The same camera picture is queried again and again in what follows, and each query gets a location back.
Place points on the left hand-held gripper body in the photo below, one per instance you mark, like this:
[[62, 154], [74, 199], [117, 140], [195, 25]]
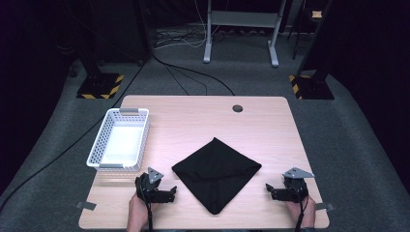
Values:
[[149, 187]]

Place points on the black t-shirt with cartoon print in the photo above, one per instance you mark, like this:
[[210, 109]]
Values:
[[216, 170]]

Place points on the person's right hand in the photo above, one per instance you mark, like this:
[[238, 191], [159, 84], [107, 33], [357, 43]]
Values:
[[306, 214]]

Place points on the small tan label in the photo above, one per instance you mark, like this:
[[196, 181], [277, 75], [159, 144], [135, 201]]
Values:
[[316, 14]]

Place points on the white perforated plastic basket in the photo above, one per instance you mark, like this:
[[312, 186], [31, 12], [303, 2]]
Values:
[[124, 141]]

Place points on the black cabinet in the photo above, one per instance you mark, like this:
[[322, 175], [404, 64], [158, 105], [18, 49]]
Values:
[[122, 32]]

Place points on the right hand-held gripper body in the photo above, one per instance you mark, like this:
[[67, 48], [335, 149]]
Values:
[[295, 188]]

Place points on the black stand with striped base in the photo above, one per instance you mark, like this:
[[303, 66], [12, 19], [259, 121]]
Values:
[[100, 85], [314, 87]]

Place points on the grey table edge bracket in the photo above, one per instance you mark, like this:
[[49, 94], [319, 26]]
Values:
[[324, 206], [86, 205]]

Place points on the white metal desk frame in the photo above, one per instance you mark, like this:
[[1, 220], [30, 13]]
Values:
[[245, 18]]

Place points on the person's left hand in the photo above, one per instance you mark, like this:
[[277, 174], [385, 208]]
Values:
[[138, 214]]

